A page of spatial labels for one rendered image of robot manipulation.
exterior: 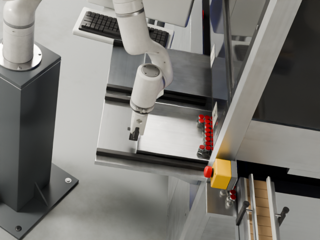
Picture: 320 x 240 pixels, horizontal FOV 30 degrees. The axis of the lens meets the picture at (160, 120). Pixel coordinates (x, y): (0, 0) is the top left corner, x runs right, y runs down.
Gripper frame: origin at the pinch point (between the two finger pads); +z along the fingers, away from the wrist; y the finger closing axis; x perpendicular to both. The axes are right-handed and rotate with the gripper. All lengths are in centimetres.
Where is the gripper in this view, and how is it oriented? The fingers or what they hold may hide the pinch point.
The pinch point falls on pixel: (134, 135)
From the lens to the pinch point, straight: 215.1
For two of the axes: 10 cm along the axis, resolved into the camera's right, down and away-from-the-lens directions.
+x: -9.8, -1.7, -1.1
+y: 0.5, -7.1, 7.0
